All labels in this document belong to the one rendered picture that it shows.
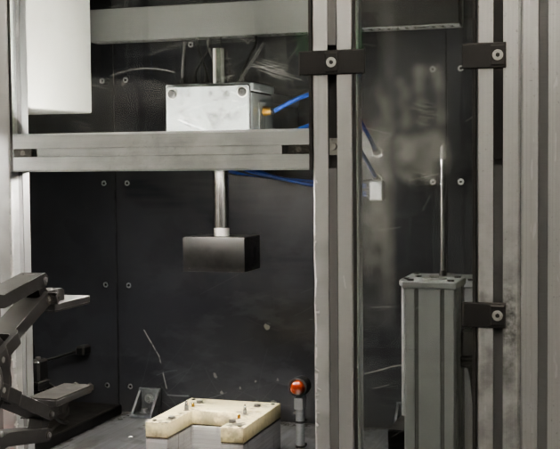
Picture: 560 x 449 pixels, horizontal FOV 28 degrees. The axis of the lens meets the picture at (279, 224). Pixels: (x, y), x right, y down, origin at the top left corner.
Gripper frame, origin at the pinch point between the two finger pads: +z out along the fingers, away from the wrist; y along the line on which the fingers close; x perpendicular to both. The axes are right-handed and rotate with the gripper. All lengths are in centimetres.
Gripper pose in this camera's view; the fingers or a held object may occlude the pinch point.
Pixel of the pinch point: (64, 347)
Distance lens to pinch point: 109.0
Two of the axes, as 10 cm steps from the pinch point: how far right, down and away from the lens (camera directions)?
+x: -9.5, -0.1, 3.0
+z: 3.0, -0.5, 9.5
